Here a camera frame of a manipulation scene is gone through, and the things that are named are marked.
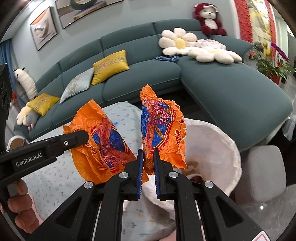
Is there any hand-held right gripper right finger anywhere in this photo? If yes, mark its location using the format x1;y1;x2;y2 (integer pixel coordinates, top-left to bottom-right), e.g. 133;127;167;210
153;148;266;241

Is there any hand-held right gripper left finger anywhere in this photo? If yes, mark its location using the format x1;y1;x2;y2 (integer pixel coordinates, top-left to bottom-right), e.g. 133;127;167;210
28;149;144;241

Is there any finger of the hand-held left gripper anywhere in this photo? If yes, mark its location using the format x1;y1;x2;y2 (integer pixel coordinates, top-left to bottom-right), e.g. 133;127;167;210
45;130;90;158

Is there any orange printed plastic wrapper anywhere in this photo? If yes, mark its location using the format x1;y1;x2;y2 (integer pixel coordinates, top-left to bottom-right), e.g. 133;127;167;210
139;85;188;175
63;99;149;184

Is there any white lined trash bin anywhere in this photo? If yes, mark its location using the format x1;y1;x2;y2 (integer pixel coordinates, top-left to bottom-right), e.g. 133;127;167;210
122;118;242;220

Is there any person's left hand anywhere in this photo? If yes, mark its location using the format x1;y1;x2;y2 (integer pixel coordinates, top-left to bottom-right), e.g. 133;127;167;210
8;179;40;234

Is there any floral light blue tablecloth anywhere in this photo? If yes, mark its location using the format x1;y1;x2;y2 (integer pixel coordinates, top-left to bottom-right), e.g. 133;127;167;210
6;101;176;241

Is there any grey plush toy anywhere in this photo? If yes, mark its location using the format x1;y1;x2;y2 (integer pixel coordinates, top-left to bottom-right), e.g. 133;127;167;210
24;111;38;131

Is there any small cream flower plush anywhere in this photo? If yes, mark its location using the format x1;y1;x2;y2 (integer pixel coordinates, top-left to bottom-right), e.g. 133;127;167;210
16;105;30;126

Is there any small yellow embroidered pillow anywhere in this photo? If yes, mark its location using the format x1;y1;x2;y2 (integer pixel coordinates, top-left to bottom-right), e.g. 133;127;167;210
27;93;60;116

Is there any light blue embroidered pillow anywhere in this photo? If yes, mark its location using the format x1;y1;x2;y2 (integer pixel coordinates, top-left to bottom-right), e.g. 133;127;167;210
60;67;95;104

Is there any long white plush toy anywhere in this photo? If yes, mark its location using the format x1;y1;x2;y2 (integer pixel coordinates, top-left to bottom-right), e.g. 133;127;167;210
13;67;37;100

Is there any large yellow embroidered pillow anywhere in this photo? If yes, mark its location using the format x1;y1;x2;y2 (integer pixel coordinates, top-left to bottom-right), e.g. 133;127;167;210
91;49;130;87

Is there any teal sectional sofa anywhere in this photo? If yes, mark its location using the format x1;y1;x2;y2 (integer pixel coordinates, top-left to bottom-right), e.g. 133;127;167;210
14;19;293;152

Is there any grey upholstered stool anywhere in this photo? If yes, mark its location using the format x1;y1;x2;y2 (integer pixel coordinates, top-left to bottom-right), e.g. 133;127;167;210
233;145;287;207

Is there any blue curtain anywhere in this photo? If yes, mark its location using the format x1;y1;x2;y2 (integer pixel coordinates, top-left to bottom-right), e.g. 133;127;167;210
0;38;14;75

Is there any blue beaded accessory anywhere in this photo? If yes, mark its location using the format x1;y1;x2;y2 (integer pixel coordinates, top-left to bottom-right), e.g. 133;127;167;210
155;55;179;62

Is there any long white flower cushion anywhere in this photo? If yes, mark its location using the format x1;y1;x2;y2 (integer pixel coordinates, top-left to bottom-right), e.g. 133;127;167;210
187;47;243;63

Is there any black box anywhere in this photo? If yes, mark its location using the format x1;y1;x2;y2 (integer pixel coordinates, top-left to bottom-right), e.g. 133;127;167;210
274;127;286;145

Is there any round white flower cushion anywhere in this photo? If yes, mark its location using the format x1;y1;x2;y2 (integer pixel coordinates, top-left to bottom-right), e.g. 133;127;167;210
158;28;199;56

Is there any wide black framed picture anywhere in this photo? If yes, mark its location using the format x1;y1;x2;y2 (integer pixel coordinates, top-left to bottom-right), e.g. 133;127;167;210
55;0;124;29

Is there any white folded blanket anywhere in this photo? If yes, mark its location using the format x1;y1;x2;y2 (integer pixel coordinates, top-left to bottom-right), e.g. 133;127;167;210
196;39;227;50

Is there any clear plastic bag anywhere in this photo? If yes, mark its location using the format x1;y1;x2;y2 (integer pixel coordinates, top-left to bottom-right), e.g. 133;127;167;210
283;116;296;142

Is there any green potted plant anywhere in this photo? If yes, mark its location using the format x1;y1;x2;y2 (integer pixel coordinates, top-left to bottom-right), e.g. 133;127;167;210
254;43;295;84

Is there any red bear plush toy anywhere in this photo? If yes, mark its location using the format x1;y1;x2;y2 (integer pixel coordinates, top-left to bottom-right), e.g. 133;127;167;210
194;3;228;36

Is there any purple orchid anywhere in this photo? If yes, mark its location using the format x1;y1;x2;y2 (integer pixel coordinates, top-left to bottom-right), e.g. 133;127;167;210
270;42;290;62

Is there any narrow abstract wall picture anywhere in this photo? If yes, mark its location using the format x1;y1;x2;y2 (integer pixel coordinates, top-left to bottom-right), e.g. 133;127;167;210
30;6;58;51

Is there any red bordered wall art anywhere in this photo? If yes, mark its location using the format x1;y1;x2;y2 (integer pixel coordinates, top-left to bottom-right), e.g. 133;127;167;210
233;0;278;44

